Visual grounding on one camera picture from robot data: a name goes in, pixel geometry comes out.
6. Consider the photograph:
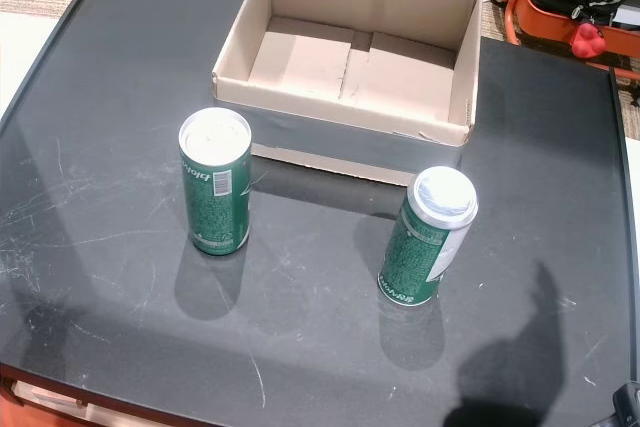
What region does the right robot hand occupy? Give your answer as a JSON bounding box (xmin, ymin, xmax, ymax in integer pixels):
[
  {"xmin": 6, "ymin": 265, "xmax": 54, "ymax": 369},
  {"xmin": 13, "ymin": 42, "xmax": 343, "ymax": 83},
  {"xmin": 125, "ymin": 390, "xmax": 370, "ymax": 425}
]
[{"xmin": 612, "ymin": 381, "xmax": 640, "ymax": 427}]

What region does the green soda can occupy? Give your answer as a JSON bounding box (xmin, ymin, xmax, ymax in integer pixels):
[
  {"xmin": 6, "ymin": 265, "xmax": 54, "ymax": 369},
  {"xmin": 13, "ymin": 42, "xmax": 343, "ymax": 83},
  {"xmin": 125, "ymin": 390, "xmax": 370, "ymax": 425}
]
[
  {"xmin": 377, "ymin": 165, "xmax": 480, "ymax": 307},
  {"xmin": 178, "ymin": 107, "xmax": 254, "ymax": 257}
]

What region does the open cardboard box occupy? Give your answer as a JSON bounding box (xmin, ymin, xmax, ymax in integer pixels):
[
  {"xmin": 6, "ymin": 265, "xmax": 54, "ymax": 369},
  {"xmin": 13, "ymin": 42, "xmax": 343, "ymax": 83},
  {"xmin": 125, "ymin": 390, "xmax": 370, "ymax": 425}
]
[{"xmin": 210, "ymin": 0, "xmax": 483, "ymax": 187}]

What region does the red rubber toy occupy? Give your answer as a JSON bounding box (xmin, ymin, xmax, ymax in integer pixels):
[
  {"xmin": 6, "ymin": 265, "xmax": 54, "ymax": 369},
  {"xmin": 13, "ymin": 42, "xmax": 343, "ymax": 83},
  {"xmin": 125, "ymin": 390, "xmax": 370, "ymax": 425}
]
[{"xmin": 569, "ymin": 22, "xmax": 607, "ymax": 60}]

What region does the orange utility cart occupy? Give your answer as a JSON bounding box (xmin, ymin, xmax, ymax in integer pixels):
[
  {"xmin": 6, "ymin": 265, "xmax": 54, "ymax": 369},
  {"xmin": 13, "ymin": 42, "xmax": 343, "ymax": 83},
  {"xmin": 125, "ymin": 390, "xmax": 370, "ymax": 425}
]
[{"xmin": 497, "ymin": 0, "xmax": 640, "ymax": 86}]

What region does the white shelf board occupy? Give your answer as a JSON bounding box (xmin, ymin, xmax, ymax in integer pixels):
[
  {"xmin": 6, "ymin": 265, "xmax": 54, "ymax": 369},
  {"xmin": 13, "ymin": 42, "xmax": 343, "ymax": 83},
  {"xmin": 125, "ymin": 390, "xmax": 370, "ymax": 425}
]
[{"xmin": 9, "ymin": 379, "xmax": 94, "ymax": 421}]

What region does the white side table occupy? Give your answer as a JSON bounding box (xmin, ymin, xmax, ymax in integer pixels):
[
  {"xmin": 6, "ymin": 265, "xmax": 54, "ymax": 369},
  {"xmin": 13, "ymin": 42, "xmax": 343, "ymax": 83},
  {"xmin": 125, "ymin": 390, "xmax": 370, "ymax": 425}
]
[{"xmin": 0, "ymin": 11, "xmax": 62, "ymax": 118}]

